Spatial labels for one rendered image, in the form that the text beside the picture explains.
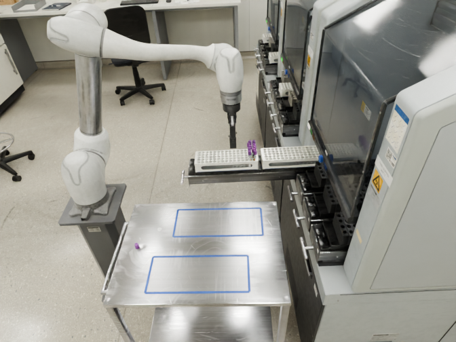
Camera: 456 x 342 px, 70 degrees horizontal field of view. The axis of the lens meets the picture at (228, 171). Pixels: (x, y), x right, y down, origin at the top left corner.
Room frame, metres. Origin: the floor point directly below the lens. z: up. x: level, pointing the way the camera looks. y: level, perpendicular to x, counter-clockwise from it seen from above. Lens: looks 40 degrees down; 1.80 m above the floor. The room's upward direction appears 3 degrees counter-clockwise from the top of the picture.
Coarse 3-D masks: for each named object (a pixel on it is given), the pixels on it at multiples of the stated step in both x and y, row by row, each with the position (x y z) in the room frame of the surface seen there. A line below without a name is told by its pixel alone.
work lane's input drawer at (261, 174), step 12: (192, 168) 1.21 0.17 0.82; (276, 168) 1.18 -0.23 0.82; (288, 168) 1.18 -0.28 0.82; (300, 168) 1.17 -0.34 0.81; (312, 168) 1.17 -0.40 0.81; (180, 180) 1.20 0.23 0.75; (192, 180) 1.17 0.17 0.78; (204, 180) 1.17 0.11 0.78; (216, 180) 1.17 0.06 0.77; (228, 180) 1.17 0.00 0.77; (240, 180) 1.17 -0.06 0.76; (252, 180) 1.17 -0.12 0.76; (264, 180) 1.17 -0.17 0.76
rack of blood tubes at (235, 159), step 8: (200, 152) 1.28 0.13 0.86; (208, 152) 1.27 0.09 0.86; (216, 152) 1.27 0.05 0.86; (224, 152) 1.26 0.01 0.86; (232, 152) 1.26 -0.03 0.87; (240, 152) 1.26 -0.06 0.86; (200, 160) 1.21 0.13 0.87; (208, 160) 1.21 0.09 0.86; (216, 160) 1.20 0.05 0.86; (224, 160) 1.20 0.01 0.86; (232, 160) 1.20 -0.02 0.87; (240, 160) 1.19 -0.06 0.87; (248, 160) 1.19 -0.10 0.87; (256, 160) 1.19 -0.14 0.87; (200, 168) 1.18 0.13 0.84; (208, 168) 1.22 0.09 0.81; (216, 168) 1.21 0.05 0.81; (224, 168) 1.19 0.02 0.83; (232, 168) 1.18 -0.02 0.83; (240, 168) 1.18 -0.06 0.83; (248, 168) 1.18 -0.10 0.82; (256, 168) 1.18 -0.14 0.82
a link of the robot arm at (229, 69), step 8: (224, 48) 1.26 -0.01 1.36; (232, 48) 1.25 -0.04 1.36; (224, 56) 1.20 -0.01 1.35; (232, 56) 1.20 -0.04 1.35; (240, 56) 1.22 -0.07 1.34; (216, 64) 1.23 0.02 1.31; (224, 64) 1.19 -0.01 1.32; (232, 64) 1.19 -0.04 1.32; (240, 64) 1.21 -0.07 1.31; (216, 72) 1.23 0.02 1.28; (224, 72) 1.19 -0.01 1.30; (232, 72) 1.18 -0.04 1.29; (240, 72) 1.20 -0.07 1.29; (224, 80) 1.19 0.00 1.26; (232, 80) 1.18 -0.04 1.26; (240, 80) 1.20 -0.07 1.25; (224, 88) 1.20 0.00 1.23; (232, 88) 1.19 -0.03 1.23; (240, 88) 1.21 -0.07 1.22
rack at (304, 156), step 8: (264, 152) 1.26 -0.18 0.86; (272, 152) 1.26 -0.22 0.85; (280, 152) 1.24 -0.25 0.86; (288, 152) 1.24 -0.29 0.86; (296, 152) 1.24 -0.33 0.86; (304, 152) 1.24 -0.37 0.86; (312, 152) 1.24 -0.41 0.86; (264, 160) 1.19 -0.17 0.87; (272, 160) 1.18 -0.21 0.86; (280, 160) 1.18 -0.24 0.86; (288, 160) 1.18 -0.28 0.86; (296, 160) 1.18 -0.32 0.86; (304, 160) 1.18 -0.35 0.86; (312, 160) 1.18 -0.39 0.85; (264, 168) 1.18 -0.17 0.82
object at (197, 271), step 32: (128, 224) 0.88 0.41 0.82; (160, 224) 0.87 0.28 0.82; (192, 224) 0.86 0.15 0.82; (224, 224) 0.85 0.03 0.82; (256, 224) 0.84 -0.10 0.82; (128, 256) 0.72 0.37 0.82; (160, 256) 0.72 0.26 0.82; (192, 256) 0.71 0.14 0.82; (224, 256) 0.70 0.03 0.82; (256, 256) 0.69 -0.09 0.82; (128, 288) 0.60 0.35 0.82; (160, 288) 0.59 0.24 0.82; (192, 288) 0.58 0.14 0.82; (224, 288) 0.58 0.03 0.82; (256, 288) 0.57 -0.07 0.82; (288, 288) 0.57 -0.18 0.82; (160, 320) 0.75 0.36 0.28; (192, 320) 0.74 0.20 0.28; (224, 320) 0.73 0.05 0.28; (256, 320) 0.73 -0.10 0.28
